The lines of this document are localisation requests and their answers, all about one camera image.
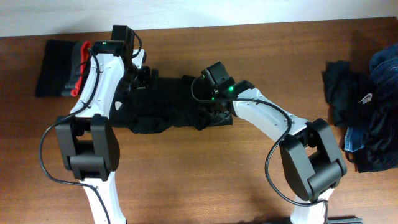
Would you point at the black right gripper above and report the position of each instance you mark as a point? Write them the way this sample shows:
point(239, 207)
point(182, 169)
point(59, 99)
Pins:
point(221, 113)

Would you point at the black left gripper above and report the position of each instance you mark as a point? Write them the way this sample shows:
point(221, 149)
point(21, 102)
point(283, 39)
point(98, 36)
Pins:
point(146, 81)

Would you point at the black t-shirt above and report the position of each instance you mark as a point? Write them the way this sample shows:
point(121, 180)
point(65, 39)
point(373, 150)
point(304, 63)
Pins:
point(172, 103)

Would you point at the black garment red band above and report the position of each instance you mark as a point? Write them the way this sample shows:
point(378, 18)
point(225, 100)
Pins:
point(64, 66)

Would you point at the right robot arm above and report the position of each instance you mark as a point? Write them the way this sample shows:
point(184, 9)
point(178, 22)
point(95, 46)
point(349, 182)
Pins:
point(312, 162)

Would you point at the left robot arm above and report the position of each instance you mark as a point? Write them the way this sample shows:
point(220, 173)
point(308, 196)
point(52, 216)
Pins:
point(88, 144)

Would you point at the black clothes pile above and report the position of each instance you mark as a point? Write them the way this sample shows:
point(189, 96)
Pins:
point(355, 103)

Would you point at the light blue garment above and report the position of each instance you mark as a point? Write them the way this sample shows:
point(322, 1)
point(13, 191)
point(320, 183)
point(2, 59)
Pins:
point(354, 139)

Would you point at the blue denim garment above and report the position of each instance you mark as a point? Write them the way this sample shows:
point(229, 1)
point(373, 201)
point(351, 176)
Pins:
point(383, 71)

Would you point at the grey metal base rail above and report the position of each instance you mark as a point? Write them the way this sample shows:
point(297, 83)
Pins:
point(345, 221)

